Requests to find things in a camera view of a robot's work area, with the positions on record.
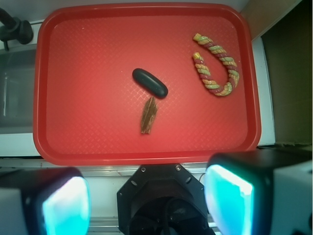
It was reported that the grey metal box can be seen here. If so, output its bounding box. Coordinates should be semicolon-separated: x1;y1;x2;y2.
0;49;36;134

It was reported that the black oval stone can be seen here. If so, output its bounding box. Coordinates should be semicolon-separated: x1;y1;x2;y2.
132;68;168;98

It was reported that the multicolour twisted rope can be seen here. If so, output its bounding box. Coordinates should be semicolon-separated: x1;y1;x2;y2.
191;32;241;97

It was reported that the brown wood chip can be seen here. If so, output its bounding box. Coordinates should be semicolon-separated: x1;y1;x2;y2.
140;96;158;134

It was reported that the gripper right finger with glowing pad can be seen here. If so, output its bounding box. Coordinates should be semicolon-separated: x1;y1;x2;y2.
204;148;313;235

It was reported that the black octagonal mount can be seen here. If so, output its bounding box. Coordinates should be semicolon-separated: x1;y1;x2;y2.
116;164;215;235

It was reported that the red plastic tray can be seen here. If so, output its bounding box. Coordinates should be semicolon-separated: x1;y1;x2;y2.
33;2;261;165

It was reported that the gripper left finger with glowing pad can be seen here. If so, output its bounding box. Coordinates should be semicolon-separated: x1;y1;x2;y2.
0;167;91;235

